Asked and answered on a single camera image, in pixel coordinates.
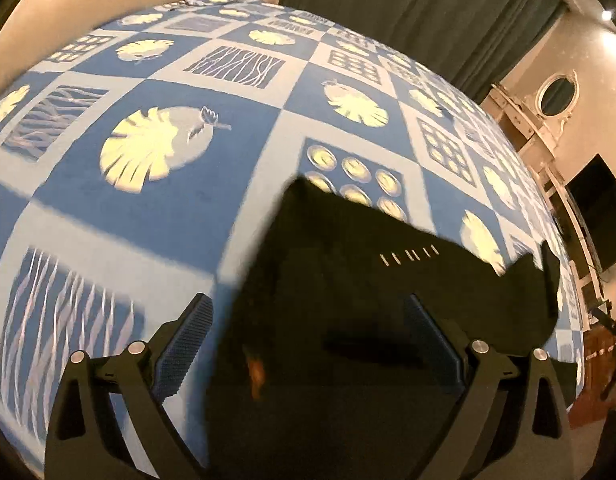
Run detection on black pants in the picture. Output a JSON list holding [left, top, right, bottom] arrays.
[[205, 179, 560, 479]]

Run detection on blue white patterned bedspread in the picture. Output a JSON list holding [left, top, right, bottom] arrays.
[[0, 0, 568, 474]]

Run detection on white dressing table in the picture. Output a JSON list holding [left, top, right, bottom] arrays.
[[482, 84, 612, 325]]

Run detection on oval white framed mirror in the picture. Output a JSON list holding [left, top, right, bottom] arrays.
[[536, 70, 580, 118]]

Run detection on dark green curtain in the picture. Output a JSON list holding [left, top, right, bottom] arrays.
[[280, 0, 567, 102]]

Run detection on black wall television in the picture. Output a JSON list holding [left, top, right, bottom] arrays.
[[566, 155, 616, 271]]

